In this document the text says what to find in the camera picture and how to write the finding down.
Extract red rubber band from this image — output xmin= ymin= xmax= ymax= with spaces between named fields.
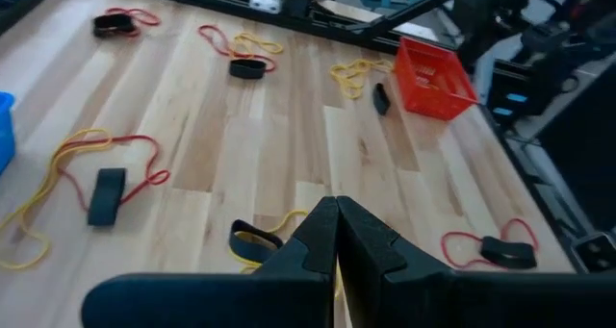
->
xmin=104 ymin=7 xmax=162 ymax=37
xmin=57 ymin=134 xmax=171 ymax=213
xmin=197 ymin=23 xmax=278 ymax=74

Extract black binder clip with band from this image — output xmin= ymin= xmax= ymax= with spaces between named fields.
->
xmin=440 ymin=216 xmax=540 ymax=270

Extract red plastic basket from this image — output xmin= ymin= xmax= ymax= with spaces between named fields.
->
xmin=393 ymin=36 xmax=480 ymax=122

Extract black box blue labels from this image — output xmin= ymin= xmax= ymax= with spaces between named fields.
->
xmin=486 ymin=22 xmax=586 ymax=127

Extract black aluminium table frame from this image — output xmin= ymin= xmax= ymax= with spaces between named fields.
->
xmin=0 ymin=0 xmax=616 ymax=275

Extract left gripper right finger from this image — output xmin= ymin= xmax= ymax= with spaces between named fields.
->
xmin=336 ymin=195 xmax=616 ymax=328

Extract blue plastic basket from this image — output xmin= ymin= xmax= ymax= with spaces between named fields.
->
xmin=0 ymin=90 xmax=16 ymax=176

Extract small black clip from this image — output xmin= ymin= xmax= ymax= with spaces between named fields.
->
xmin=87 ymin=167 xmax=128 ymax=227

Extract yellow rubber band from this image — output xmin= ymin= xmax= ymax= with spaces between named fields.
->
xmin=0 ymin=127 xmax=115 ymax=271
xmin=232 ymin=31 xmax=285 ymax=59
xmin=227 ymin=209 xmax=344 ymax=300
xmin=328 ymin=57 xmax=396 ymax=101

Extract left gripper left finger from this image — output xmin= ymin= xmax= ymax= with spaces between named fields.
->
xmin=80 ymin=195 xmax=341 ymax=328

